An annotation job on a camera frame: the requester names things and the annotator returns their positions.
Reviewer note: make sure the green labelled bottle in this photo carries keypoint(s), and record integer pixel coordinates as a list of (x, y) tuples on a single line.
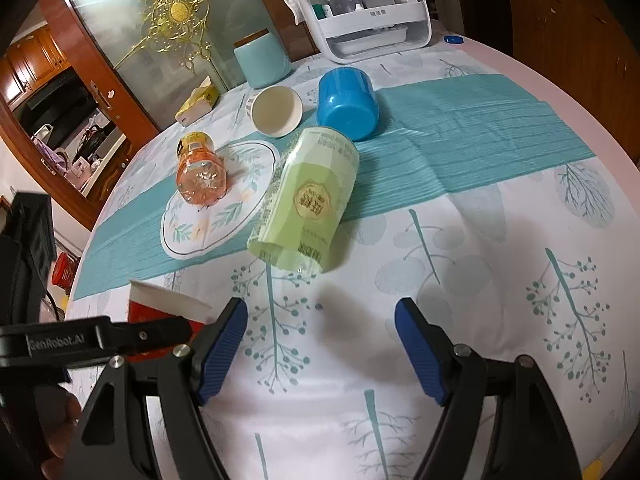
[(305, 202)]

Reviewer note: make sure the red paper cup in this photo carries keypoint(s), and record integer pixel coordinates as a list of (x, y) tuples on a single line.
[(148, 302)]

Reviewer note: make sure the grey checkered paper cup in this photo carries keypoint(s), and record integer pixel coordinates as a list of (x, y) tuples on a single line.
[(275, 111)]

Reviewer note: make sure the frosted glass door gold ornament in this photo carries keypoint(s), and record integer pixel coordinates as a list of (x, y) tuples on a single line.
[(163, 49)]

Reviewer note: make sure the red bucket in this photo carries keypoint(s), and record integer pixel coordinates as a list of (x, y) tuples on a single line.
[(64, 271)]

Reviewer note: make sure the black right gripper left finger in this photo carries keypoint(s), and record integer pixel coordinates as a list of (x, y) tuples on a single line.
[(113, 439)]

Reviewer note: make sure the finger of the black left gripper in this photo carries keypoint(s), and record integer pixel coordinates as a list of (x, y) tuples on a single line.
[(88, 341)]

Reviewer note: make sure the person's left hand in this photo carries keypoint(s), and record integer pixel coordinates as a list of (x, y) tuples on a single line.
[(58, 412)]

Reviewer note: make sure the orange juice bottle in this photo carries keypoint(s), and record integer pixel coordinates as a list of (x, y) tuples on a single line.
[(201, 176)]

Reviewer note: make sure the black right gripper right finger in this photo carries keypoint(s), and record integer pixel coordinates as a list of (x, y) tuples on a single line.
[(529, 437)]

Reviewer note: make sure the wooden side cabinet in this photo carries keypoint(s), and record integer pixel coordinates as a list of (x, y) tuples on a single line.
[(581, 47)]

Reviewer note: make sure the small blue cap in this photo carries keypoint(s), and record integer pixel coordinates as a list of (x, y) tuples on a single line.
[(453, 39)]

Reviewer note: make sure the teal ceramic canister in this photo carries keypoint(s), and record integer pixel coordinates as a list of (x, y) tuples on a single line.
[(262, 59)]

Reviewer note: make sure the white countertop appliance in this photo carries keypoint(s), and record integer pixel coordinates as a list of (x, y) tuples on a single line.
[(347, 31)]

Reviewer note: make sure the patterned teal tablecloth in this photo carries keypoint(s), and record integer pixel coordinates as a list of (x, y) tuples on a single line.
[(482, 199)]

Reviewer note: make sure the yellow tissue box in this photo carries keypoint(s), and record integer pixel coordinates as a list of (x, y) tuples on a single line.
[(200, 102)]

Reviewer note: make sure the blue plastic cup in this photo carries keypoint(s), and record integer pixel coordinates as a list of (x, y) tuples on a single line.
[(347, 103)]

